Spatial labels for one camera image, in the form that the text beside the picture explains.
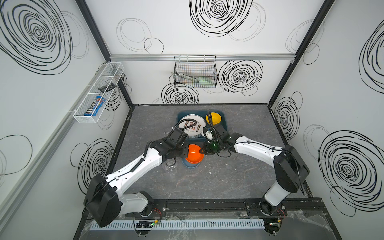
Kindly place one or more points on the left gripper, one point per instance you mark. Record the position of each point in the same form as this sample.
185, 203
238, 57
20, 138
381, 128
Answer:
180, 137

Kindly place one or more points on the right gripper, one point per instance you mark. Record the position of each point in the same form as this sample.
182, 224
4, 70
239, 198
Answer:
217, 135

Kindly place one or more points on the orange bowl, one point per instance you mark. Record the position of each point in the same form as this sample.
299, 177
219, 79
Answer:
194, 156

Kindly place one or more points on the yellow bowl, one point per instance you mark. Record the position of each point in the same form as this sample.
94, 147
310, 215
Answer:
213, 118

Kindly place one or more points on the blue bowl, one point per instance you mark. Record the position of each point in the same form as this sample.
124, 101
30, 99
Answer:
189, 165

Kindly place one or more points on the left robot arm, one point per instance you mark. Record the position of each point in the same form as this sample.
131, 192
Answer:
106, 197

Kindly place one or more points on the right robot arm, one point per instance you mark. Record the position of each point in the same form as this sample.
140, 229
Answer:
290, 168

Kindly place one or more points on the teal plastic bin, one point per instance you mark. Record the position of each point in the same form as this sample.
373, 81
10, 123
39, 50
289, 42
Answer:
203, 114

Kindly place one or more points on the clear glass front left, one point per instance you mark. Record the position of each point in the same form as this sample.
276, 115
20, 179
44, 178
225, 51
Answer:
170, 170

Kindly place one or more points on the green item in basket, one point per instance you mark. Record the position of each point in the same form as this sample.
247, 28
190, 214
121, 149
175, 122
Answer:
207, 81

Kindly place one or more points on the metal tongs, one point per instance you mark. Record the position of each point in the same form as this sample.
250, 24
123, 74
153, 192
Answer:
186, 77

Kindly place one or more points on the blue candy packet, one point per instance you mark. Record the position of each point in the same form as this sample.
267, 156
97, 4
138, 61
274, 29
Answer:
95, 106

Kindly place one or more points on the black remote control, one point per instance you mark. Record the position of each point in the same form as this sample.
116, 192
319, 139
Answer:
107, 88

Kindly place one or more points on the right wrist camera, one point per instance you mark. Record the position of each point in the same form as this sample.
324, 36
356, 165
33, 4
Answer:
208, 135

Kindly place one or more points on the black wire basket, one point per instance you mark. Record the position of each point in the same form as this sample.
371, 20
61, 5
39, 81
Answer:
195, 66

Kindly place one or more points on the white slotted cable duct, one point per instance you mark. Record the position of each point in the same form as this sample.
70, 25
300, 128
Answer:
192, 224

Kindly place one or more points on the white wire shelf basket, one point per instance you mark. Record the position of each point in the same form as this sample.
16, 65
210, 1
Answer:
109, 72

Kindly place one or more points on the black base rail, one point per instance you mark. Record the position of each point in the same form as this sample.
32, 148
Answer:
252, 207

